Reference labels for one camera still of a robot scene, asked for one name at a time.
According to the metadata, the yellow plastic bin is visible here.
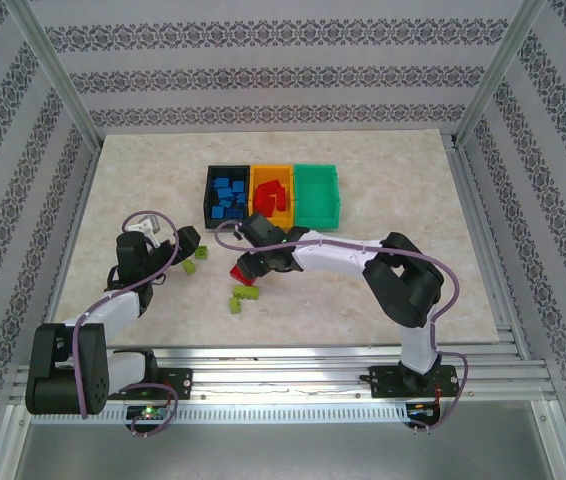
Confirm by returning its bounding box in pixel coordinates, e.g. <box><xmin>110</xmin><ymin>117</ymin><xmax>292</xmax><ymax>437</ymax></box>
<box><xmin>249</xmin><ymin>163</ymin><xmax>297</xmax><ymax>229</ymax></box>

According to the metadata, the black plastic bin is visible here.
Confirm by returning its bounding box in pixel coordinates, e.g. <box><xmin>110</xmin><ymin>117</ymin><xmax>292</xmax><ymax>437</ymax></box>
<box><xmin>204</xmin><ymin>164</ymin><xmax>253</xmax><ymax>230</ymax></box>

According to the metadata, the green plastic bin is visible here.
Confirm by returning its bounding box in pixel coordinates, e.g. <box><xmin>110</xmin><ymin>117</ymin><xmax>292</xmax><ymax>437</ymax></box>
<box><xmin>292</xmin><ymin>162</ymin><xmax>340</xmax><ymax>230</ymax></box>

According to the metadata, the small circuit board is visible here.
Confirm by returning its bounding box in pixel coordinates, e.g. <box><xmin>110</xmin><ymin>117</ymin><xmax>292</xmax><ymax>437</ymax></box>
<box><xmin>406</xmin><ymin>402</ymin><xmax>442</xmax><ymax>419</ymax></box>
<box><xmin>126</xmin><ymin>405</ymin><xmax>170</xmax><ymax>421</ymax></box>

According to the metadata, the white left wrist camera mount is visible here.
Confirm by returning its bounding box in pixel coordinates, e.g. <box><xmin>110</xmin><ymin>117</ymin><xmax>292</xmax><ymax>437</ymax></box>
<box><xmin>127</xmin><ymin>215</ymin><xmax>162</xmax><ymax>246</ymax></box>

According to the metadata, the purple cable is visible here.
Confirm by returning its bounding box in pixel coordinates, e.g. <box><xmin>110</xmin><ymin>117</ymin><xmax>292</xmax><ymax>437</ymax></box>
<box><xmin>214</xmin><ymin>221</ymin><xmax>469</xmax><ymax>434</ymax></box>
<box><xmin>72</xmin><ymin>209</ymin><xmax>187</xmax><ymax>437</ymax></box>

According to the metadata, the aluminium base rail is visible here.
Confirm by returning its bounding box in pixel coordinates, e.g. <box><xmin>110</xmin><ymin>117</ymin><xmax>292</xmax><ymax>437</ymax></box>
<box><xmin>10</xmin><ymin>344</ymin><xmax>562</xmax><ymax>404</ymax></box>

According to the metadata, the slotted grey cable duct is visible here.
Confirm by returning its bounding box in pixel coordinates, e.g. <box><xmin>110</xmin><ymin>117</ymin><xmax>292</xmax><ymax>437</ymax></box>
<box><xmin>30</xmin><ymin>403</ymin><xmax>409</xmax><ymax>425</ymax></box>

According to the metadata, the aluminium frame post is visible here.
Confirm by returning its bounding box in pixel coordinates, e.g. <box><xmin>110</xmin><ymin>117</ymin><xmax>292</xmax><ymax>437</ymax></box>
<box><xmin>5</xmin><ymin>0</ymin><xmax>104</xmax><ymax>149</ymax></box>
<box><xmin>452</xmin><ymin>0</ymin><xmax>549</xmax><ymax>146</ymax></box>

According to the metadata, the aluminium side rail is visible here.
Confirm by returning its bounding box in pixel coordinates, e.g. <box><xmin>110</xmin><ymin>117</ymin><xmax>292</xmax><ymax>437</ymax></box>
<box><xmin>445</xmin><ymin>134</ymin><xmax>532</xmax><ymax>361</ymax></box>

